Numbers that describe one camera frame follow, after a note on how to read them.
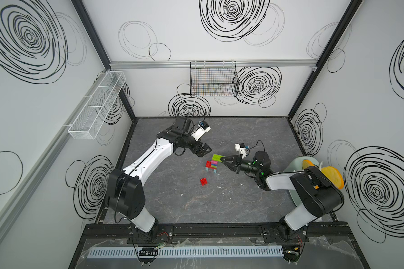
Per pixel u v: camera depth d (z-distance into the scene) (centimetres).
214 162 85
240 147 82
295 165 79
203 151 73
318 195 47
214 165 86
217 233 75
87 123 72
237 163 74
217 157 82
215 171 93
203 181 88
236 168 75
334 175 69
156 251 72
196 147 72
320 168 74
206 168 93
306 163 72
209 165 89
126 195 43
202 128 72
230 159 79
